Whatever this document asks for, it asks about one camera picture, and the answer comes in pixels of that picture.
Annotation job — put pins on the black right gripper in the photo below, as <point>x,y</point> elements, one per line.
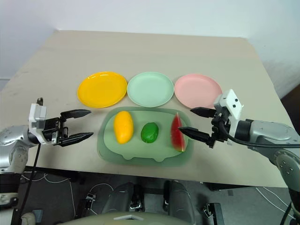
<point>219,131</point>

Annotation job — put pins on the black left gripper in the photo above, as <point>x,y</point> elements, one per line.
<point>50,131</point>

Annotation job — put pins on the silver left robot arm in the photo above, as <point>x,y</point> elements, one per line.
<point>14,138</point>

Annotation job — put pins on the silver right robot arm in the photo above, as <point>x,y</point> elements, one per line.
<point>269,133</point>

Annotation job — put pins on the pink plastic plate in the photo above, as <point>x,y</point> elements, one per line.
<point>197,90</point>

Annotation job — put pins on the yellow plastic plate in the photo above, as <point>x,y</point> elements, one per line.
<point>102,89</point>

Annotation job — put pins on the light green plastic plate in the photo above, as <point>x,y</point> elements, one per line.
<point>150,89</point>

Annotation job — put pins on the red toy watermelon slice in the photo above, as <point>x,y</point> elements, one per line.
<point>176,138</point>

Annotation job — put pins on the yellow toy mango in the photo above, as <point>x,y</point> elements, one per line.
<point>123,127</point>

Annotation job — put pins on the green toy lime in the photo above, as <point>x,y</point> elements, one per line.
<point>150,133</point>

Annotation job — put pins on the translucent green plastic tray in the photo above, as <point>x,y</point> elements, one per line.
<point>143,152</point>

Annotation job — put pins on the dark rounded grey shape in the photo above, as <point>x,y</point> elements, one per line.
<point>180,199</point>
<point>118,199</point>

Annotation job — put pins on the pale olive robot torso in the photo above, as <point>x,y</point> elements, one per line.
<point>131,219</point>

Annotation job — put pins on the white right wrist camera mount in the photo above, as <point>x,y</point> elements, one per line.
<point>232,103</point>

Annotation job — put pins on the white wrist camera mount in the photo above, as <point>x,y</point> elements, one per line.
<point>232,103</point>
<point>36,117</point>

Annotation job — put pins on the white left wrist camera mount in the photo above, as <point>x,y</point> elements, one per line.
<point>36,117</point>

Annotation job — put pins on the black metal floor bracket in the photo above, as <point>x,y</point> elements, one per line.
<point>214,213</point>

